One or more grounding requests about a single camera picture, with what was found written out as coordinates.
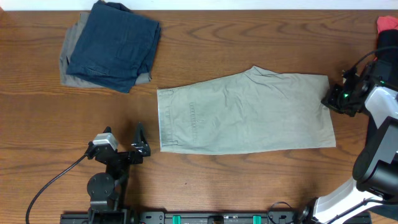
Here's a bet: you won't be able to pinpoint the light khaki shorts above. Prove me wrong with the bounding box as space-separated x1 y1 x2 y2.
157 67 336 155

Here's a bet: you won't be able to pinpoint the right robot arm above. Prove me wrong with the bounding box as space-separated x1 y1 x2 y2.
295 60 397 223

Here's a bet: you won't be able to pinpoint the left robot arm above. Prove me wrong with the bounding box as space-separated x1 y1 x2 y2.
85 123 151 223

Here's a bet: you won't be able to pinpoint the black garment at right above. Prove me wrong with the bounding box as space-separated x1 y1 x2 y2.
376 29 397 63

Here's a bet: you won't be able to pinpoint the red cloth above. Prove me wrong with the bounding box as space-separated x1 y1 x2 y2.
376 16 398 34

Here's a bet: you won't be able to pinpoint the folded navy blue shorts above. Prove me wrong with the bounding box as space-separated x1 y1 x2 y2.
67 1 161 93

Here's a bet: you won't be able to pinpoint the folded grey shorts under navy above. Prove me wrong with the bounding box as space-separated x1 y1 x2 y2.
59 12 157 88

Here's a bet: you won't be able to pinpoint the left black cable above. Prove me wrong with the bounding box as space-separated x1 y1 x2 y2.
25 152 90 224

